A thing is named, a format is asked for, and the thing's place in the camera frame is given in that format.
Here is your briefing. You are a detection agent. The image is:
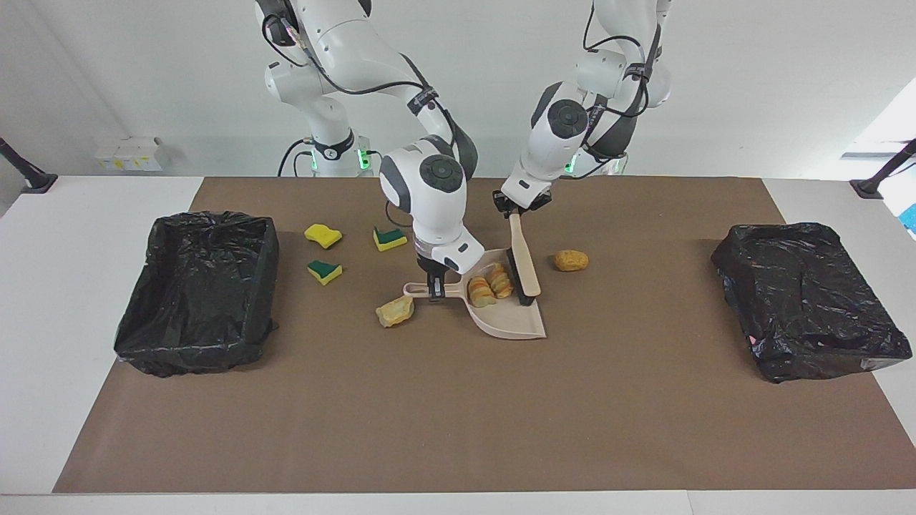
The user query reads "beige hand brush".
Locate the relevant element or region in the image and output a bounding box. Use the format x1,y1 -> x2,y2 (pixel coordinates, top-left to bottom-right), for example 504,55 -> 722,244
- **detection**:
505,212 -> 542,307

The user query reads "striped croissant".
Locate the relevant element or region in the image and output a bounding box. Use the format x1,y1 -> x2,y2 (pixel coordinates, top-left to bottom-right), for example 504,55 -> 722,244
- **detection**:
487,263 -> 515,299
467,275 -> 497,309

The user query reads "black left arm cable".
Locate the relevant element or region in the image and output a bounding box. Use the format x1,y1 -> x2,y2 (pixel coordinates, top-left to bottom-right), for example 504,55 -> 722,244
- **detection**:
583,0 -> 663,162

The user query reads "beige plastic dustpan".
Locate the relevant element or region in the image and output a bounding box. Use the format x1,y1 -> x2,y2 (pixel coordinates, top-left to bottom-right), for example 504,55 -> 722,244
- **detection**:
402,247 -> 548,340

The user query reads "all yellow sponge piece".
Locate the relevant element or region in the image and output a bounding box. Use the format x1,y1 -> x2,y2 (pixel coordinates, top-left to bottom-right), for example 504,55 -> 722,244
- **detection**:
304,223 -> 344,250

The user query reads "brown table mat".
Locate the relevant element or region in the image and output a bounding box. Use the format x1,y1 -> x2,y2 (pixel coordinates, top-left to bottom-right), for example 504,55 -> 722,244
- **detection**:
52,177 -> 916,494

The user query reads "black bag lined bin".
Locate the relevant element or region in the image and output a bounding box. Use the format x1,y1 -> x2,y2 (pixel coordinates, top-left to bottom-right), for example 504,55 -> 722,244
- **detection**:
710,222 -> 914,384
113,210 -> 281,378

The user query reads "green yellow sponge piece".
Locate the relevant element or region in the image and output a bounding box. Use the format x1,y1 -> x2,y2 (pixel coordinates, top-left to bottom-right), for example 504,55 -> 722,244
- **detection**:
372,226 -> 409,252
307,260 -> 344,286

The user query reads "pale bread chunk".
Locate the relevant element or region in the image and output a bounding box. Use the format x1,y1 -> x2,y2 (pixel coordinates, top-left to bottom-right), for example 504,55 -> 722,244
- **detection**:
375,293 -> 416,329

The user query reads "black base cable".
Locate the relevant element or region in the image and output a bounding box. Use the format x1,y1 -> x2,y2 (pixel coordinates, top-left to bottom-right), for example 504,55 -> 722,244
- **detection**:
278,138 -> 316,177

